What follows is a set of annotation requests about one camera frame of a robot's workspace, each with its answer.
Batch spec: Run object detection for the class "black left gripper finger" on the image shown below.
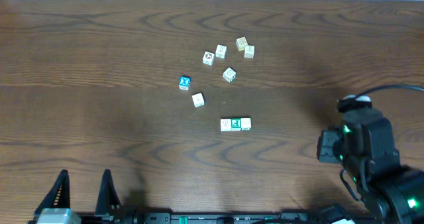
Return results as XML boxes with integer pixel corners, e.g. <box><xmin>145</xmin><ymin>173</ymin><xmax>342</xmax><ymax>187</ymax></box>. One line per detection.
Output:
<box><xmin>34</xmin><ymin>170</ymin><xmax>70</xmax><ymax>215</ymax></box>
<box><xmin>95</xmin><ymin>169</ymin><xmax>121</xmax><ymax>216</ymax></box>

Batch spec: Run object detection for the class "green Z letter block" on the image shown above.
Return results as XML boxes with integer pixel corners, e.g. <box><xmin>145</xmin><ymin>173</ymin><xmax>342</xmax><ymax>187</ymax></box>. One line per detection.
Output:
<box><xmin>240</xmin><ymin>117</ymin><xmax>252</xmax><ymax>131</ymax></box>

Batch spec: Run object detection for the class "green E letter block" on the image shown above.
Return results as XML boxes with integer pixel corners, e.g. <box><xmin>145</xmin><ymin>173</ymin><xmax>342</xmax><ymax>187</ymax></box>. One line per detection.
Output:
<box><xmin>231</xmin><ymin>118</ymin><xmax>241</xmax><ymax>131</ymax></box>

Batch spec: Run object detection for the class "wooden block with brown drawing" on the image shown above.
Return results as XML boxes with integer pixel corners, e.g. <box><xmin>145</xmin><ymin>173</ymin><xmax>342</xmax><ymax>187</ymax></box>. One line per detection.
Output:
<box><xmin>220</xmin><ymin>119</ymin><xmax>231</xmax><ymax>132</ymax></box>

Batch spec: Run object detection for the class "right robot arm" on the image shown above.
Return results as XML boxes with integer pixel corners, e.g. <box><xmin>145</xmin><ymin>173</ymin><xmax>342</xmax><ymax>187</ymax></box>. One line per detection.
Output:
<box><xmin>95</xmin><ymin>156</ymin><xmax>423</xmax><ymax>224</ymax></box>

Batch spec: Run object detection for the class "plain wooden picture block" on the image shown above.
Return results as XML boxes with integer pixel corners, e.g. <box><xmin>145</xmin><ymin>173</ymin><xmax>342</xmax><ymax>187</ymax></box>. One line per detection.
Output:
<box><xmin>244</xmin><ymin>45</ymin><xmax>255</xmax><ymax>58</ymax></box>

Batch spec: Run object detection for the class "red edged wooden block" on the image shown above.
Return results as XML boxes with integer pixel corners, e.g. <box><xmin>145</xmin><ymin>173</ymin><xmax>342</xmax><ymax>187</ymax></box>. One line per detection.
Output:
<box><xmin>192</xmin><ymin>92</ymin><xmax>205</xmax><ymax>107</ymax></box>

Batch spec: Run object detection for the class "yellow edged wooden block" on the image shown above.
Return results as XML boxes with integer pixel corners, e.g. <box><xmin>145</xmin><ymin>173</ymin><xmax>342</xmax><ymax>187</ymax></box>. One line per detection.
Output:
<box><xmin>236</xmin><ymin>37</ymin><xmax>248</xmax><ymax>51</ymax></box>

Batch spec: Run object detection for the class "blue X letter block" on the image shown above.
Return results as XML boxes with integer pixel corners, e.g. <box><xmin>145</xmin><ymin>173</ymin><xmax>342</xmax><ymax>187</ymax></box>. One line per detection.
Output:
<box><xmin>178</xmin><ymin>76</ymin><xmax>191</xmax><ymax>91</ymax></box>

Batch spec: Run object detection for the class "wooden umbrella picture block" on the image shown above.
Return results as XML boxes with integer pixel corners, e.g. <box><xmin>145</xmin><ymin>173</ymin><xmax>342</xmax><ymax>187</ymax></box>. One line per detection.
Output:
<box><xmin>215</xmin><ymin>44</ymin><xmax>227</xmax><ymax>59</ymax></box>

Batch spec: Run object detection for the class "wooden block with red circle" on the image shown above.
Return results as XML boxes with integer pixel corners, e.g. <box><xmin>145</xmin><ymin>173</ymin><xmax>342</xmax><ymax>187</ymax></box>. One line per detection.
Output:
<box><xmin>202</xmin><ymin>51</ymin><xmax>215</xmax><ymax>66</ymax></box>

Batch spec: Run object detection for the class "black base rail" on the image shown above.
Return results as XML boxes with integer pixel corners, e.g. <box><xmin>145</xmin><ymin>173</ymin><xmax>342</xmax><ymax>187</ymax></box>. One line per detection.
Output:
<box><xmin>128</xmin><ymin>211</ymin><xmax>358</xmax><ymax>224</ymax></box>

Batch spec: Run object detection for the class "wooden block with green ring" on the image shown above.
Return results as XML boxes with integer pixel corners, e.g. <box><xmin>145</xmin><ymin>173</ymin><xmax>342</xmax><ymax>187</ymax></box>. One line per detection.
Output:
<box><xmin>223</xmin><ymin>67</ymin><xmax>237</xmax><ymax>83</ymax></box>

